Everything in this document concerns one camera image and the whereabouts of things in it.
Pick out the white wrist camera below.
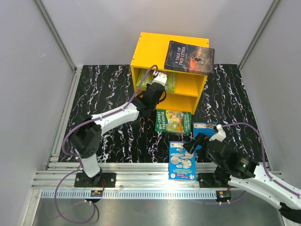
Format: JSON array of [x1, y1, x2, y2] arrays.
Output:
[[150, 71, 167, 89], [209, 124, 226, 142]]

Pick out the perforated cable duct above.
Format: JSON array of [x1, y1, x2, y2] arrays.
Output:
[[41, 189, 231, 200]]

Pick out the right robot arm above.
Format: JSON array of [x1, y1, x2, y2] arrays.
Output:
[[183, 132, 301, 223]]

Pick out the blue 130-Storey Treehouse book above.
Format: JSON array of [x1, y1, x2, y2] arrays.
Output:
[[192, 122, 217, 162]]

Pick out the lime green 65-Storey Treehouse book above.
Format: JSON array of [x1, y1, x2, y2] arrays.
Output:
[[136, 69, 177, 93]]

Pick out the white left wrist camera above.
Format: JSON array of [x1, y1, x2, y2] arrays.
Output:
[[150, 71, 167, 89]]

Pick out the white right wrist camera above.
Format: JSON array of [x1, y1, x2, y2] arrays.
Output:
[[209, 124, 226, 142]]

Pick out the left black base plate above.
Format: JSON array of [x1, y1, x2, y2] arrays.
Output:
[[74, 172, 117, 188]]

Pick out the aluminium front rail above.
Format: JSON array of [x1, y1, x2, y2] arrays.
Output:
[[32, 153, 287, 189]]

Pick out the green 104-Storey Treehouse book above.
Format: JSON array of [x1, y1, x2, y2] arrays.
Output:
[[155, 110, 191, 134]]

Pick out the yellow wooden shelf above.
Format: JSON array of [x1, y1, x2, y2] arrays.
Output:
[[130, 32, 209, 115]]

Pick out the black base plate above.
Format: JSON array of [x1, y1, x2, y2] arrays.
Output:
[[74, 172, 117, 188], [197, 172, 230, 188]]

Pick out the dark Tale of Two Cities book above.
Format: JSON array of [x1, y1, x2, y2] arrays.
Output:
[[164, 40, 215, 75]]

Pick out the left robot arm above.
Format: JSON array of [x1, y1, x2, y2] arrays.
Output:
[[67, 81, 166, 187]]

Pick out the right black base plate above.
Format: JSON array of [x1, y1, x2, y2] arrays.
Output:
[[197, 172, 230, 188]]

